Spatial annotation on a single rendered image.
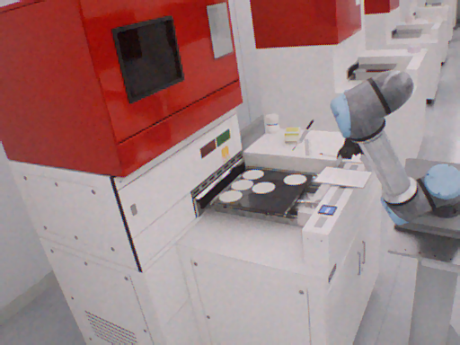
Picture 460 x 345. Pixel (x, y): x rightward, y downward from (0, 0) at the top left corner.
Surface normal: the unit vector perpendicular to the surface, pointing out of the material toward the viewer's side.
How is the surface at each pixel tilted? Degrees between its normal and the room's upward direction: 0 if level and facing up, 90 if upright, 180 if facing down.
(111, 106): 90
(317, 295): 90
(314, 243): 90
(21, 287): 90
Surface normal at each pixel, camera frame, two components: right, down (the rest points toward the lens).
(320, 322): -0.51, 0.43
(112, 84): 0.85, 0.10
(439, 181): -0.40, -0.37
